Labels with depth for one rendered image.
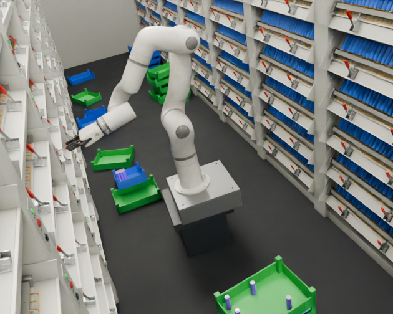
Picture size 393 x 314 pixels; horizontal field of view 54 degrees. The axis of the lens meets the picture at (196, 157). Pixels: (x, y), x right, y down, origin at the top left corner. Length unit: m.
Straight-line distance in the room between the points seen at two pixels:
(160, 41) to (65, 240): 0.87
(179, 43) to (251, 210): 1.16
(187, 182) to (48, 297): 1.19
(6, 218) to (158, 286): 1.39
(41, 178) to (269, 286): 0.92
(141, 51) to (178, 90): 0.24
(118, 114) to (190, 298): 0.95
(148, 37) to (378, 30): 0.87
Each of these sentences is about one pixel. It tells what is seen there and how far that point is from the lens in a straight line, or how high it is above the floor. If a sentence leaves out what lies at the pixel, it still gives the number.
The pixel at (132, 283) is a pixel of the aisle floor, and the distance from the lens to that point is 2.13.
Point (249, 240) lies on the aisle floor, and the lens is 2.19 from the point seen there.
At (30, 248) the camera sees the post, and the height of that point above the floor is 1.05.
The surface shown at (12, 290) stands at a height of 1.15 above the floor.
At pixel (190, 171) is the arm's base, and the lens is 1.90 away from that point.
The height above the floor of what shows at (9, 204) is 1.17.
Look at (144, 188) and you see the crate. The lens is 2.72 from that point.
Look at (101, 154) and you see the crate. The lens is 3.23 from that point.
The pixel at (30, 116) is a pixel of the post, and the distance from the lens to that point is 1.47.
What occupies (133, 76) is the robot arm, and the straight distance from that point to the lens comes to 1.68.
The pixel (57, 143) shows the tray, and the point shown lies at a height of 0.76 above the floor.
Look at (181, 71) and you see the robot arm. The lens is 1.72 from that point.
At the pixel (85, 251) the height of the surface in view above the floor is 0.56.
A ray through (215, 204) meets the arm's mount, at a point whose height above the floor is 0.34.
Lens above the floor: 1.56
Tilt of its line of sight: 32 degrees down
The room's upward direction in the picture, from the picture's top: 11 degrees counter-clockwise
